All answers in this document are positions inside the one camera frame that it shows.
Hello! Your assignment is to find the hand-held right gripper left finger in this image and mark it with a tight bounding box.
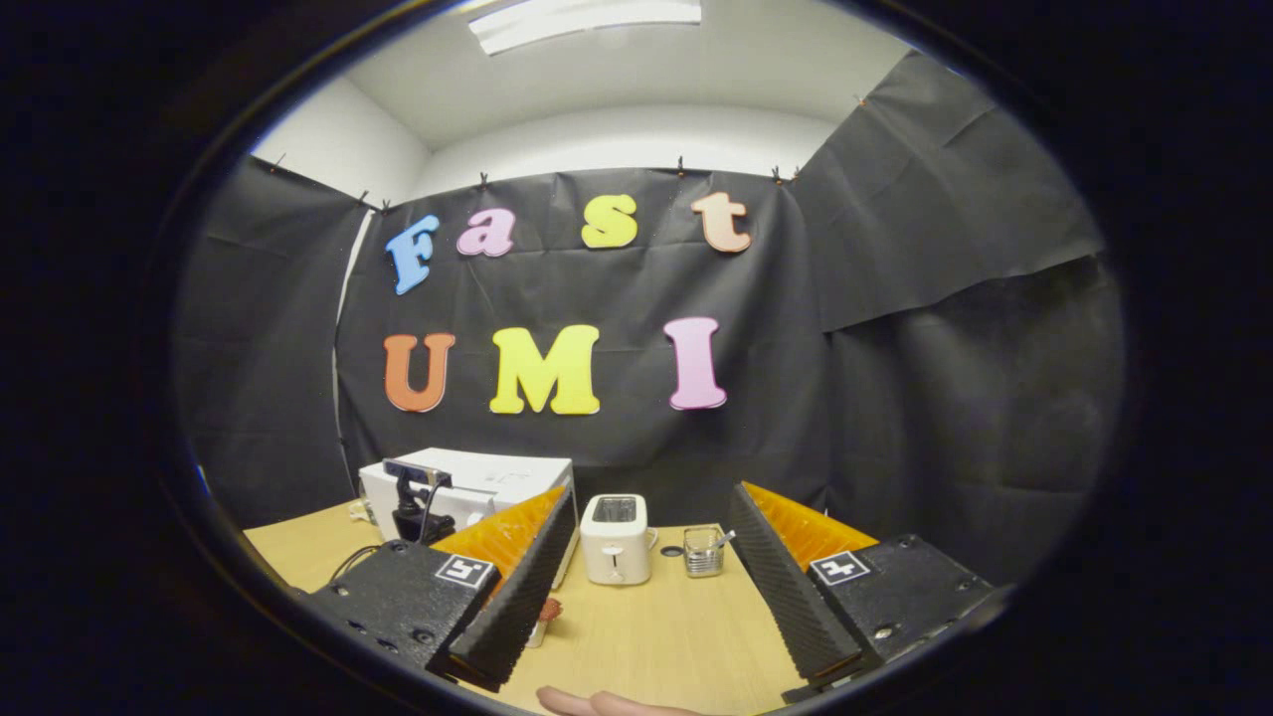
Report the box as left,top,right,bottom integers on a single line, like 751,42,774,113
293,485,580,694

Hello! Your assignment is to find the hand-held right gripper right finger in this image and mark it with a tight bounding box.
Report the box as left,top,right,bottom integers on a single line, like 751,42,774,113
729,481,1000,690

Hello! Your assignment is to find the white microwave oven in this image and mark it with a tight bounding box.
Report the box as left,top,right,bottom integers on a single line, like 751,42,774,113
358,447,580,590

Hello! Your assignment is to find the cream toaster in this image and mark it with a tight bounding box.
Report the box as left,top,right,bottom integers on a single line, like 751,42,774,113
580,493,659,587

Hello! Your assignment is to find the long ceiling light panel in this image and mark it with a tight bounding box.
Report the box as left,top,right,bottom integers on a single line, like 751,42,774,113
467,0,703,57

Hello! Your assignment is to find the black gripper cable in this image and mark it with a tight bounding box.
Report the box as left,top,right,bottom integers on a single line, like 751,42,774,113
326,543,389,590

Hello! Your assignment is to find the metal wire basket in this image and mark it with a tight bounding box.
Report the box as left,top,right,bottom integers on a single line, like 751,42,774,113
682,524,727,579

